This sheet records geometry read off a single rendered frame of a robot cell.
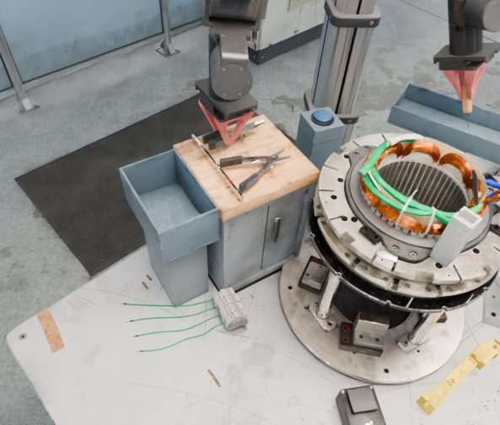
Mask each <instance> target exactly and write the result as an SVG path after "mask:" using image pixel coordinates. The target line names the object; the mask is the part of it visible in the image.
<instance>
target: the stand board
mask: <svg viewBox="0 0 500 425"><path fill-rule="evenodd" d="M259 120H264V121H265V122H266V123H265V124H263V125H261V126H258V127H257V128H254V129H253V130H249V131H248V132H246V133H244V134H245V135H246V136H247V140H246V145H244V144H243V143H242V142H241V141H240V140H239V139H238V138H237V137H236V139H235V141H234V143H233V144H230V145H228V146H226V145H225V146H222V147H220V148H216V149H213V150H212V151H210V150H209V149H208V143H207V144H204V143H203V142H202V136H203V135H202V136H200V137H197V139H198V140H199V141H200V142H201V144H202V145H203V146H204V148H205V149H206V150H207V151H208V152H209V153H210V154H211V156H212V157H213V158H214V160H215V161H216V162H217V164H218V165H219V159H223V158H228V157H233V156H239V155H242V157H249V156H268V155H273V154H274V153H276V152H278V151H280V150H282V149H284V150H285V151H284V152H282V153H280V154H279V155H278V156H279V158H280V157H285V156H291V158H289V159H284V160H281V161H277V162H274V163H273V164H272V165H273V166H274V168H273V175H270V174H269V173H268V172H267V171H266V172H265V173H264V174H263V175H262V176H261V177H260V178H259V179H258V181H257V182H256V183H255V184H254V185H252V186H251V187H249V188H248V189H247V190H245V191H243V192H241V193H242V195H243V196H244V198H243V201H242V202H240V201H239V199H238V198H237V197H236V195H235V194H234V193H233V192H232V191H231V190H230V188H229V187H228V186H227V184H226V183H225V182H224V181H223V179H222V178H221V177H220V175H219V174H218V172H217V171H216V170H215V169H214V168H213V167H212V166H211V164H210V163H209V162H208V161H207V159H206V158H205V156H204V155H203V154H202V152H201V151H200V150H199V149H198V147H197V146H196V145H195V144H194V143H193V142H192V139H190V140H187V141H184V142H182V143H177V144H175V145H173V148H174V149H176V151H177V152H178V153H179V155H180V156H181V157H182V158H183V159H184V161H185V162H186V164H187V165H188V166H189V168H190V169H191V171H192V172H193V173H194V175H195V176H196V178H197V179H198V180H199V181H200V182H201V184H202V185H203V187H204V188H205V189H206V191H207V192H208V194H209V195H210V196H211V198H212V199H213V200H214V201H215V203H216V204H217V205H218V207H219V217H220V218H221V219H222V220H223V222H224V221H226V220H228V219H231V218H233V217H236V216H238V215H240V214H242V213H245V212H248V211H249V210H251V209H253V208H256V207H259V206H261V205H263V204H265V203H268V202H270V201H273V200H275V199H277V198H279V197H281V196H284V195H287V194H288V193H290V192H293V191H296V190H298V189H300V188H302V187H305V186H307V185H310V184H312V183H314V182H316V181H318V180H319V177H320V171H319V170H318V169H317V168H316V167H315V166H314V165H313V164H312V163H311V162H310V161H309V160H308V159H307V158H306V157H305V156H304V155H303V154H302V153H301V152H300V151H299V150H298V149H297V148H296V147H295V146H294V145H293V144H292V143H291V142H290V141H289V140H288V139H287V138H286V137H285V136H284V135H283V134H282V133H281V132H280V131H279V130H278V129H277V128H276V127H275V126H274V125H273V124H272V123H271V122H270V121H269V120H268V119H267V118H266V117H265V116H264V115H261V116H257V117H254V118H251V119H249V120H248V122H247V123H246V124H249V123H251V122H254V121H259ZM246 124H245V125H246ZM261 164H262V162H254V163H253V164H252V163H251V162H244V163H242V164H239V165H234V166H229V167H223V168H221V169H222V170H223V171H224V173H225V174H226V175H227V176H228V178H229V179H231V181H232V182H233V183H234V184H235V186H236V187H237V188H238V189H239V183H241V182H242V181H244V180H246V179H247V178H248V177H250V176H251V175H253V174H254V173H257V171H258V170H259V169H260V168H261V167H262V165H261ZM219 166H220V165H219Z"/></svg>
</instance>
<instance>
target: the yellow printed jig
mask: <svg viewBox="0 0 500 425"><path fill-rule="evenodd" d="M499 353H500V341H499V340H498V339H497V338H496V337H493V338H492V339H491V340H490V341H489V342H488V343H486V342H484V341H482V342H481V343H480V344H479V345H478V346H477V347H476V348H475V349H474V350H473V351H472V352H471V353H470V354H469V355H468V356H467V357H466V358H465V359H464V360H463V361H462V362H461V363H460V364H459V365H458V367H457V368H456V369H455V370H454V371H453V372H452V373H451V374H450V375H449V376H448V377H447V378H446V379H445V380H444V381H443V382H442V383H441V384H440V385H439V386H438V387H437V388H436V389H435V390H434V391H433V392H432V393H430V392H429V391H428V390H427V391H426V392H425V393H424V394H423V395H422V396H421V397H420V398H419V399H418V400H417V401H416V403H418V405H419V406H420V407H421V408H422V409H423V410H424V411H425V412H426V413H427V414H428V415H430V414H431V413H432V412H433V411H434V410H436V409H437V407H438V406H439V405H440V404H441V402H442V401H443V400H444V399H445V398H446V397H447V396H448V395H449V394H450V393H451V392H452V391H453V390H454V388H455V387H456V386H457V385H458V384H459V383H460V382H461V381H462V380H463V379H464V378H465V377H466V376H467V375H468V374H469V372H470V371H471V370H472V369H473V368H474V367H475V366H477V368H478V369H480V370H481V369H482V368H483V367H484V366H485V365H486V364H487V363H488V362H489V361H490V360H491V359H492V358H493V359H494V358H495V357H496V356H497V355H498V354H499Z"/></svg>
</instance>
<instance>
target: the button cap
mask: <svg viewBox="0 0 500 425"><path fill-rule="evenodd" d="M313 118H314V119H315V120H316V121H318V122H319V123H329V122H331V120H332V114H331V113H330V112H329V111H328V110H317V111H315V113H314V116H313Z"/></svg>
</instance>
